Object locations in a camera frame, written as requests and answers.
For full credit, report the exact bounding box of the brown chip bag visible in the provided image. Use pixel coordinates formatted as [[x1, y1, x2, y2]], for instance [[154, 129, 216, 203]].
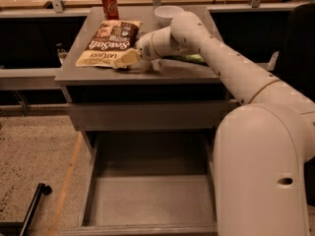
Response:
[[76, 20, 142, 69]]

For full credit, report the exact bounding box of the grey drawer cabinet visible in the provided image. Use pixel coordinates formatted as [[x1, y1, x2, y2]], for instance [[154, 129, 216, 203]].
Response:
[[55, 13, 235, 153]]

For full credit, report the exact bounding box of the black metal stand leg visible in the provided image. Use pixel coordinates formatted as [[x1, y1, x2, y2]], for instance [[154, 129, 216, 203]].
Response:
[[0, 183, 52, 236]]

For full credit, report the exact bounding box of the red soda can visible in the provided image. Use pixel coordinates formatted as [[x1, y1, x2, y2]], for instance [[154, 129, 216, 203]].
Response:
[[101, 0, 119, 20]]

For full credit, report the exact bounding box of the closed grey top drawer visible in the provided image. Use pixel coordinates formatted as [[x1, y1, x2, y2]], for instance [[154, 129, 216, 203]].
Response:
[[68, 100, 237, 131]]

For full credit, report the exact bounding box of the white bowl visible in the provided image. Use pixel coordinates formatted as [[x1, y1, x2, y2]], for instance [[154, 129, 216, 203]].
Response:
[[155, 5, 183, 28]]

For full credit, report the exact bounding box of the green chip bag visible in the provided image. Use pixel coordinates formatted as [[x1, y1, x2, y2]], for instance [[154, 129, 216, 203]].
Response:
[[172, 54, 205, 64]]

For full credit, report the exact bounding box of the black office chair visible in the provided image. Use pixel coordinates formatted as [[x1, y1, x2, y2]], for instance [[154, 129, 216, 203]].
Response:
[[274, 3, 315, 101]]

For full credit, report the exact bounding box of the open grey middle drawer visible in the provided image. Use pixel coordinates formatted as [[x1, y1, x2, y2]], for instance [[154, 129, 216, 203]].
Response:
[[62, 131, 218, 236]]

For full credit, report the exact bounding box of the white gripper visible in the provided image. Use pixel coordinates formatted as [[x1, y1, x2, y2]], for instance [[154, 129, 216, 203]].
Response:
[[110, 33, 154, 69]]

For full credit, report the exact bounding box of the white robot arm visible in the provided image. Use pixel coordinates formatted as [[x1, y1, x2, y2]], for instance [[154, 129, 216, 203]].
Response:
[[136, 11, 315, 236]]

